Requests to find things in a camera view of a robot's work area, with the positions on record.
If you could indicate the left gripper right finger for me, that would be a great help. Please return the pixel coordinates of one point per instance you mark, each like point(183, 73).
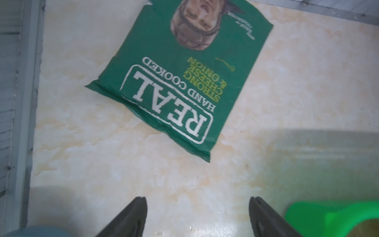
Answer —
point(266, 222)

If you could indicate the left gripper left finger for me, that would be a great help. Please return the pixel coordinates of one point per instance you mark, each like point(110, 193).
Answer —
point(130, 222)

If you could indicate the dark green snack bag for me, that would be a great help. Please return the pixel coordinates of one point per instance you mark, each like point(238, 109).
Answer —
point(183, 65)

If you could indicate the green plastic basket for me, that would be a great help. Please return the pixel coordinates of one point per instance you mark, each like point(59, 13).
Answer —
point(330, 218)

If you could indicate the blue bowl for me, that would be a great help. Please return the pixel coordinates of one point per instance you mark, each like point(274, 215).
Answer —
point(39, 231)

